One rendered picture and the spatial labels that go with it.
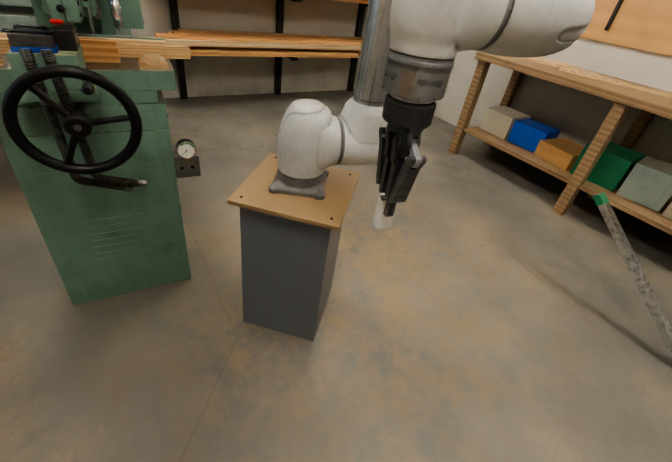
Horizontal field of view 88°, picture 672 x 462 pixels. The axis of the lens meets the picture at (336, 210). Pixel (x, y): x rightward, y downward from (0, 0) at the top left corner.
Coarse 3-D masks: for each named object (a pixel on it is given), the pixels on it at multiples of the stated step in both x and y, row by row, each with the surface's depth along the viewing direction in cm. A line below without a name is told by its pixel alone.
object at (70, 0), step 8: (48, 0) 95; (56, 0) 96; (64, 0) 97; (72, 0) 98; (80, 0) 107; (48, 8) 96; (72, 8) 98; (80, 8) 104; (56, 16) 98; (64, 16) 99; (72, 16) 99; (80, 16) 101; (72, 24) 104
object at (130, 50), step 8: (0, 40) 98; (8, 40) 99; (0, 48) 99; (8, 48) 100; (120, 48) 112; (128, 48) 113; (136, 48) 113; (144, 48) 114; (152, 48) 115; (160, 48) 116; (168, 48) 117; (176, 48) 118; (184, 48) 120; (120, 56) 113; (128, 56) 114; (136, 56) 115; (168, 56) 119; (176, 56) 120; (184, 56) 121
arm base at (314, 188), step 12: (276, 180) 113; (288, 180) 109; (300, 180) 109; (312, 180) 110; (324, 180) 117; (276, 192) 110; (288, 192) 110; (300, 192) 110; (312, 192) 110; (324, 192) 112
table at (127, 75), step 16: (96, 64) 103; (112, 64) 105; (128, 64) 108; (0, 80) 91; (112, 80) 102; (128, 80) 104; (144, 80) 106; (160, 80) 108; (32, 96) 89; (80, 96) 93; (96, 96) 95
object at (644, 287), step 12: (600, 204) 161; (612, 216) 159; (612, 228) 159; (624, 240) 157; (624, 252) 157; (636, 264) 155; (636, 276) 155; (648, 288) 153; (648, 300) 153; (660, 312) 152; (660, 324) 151
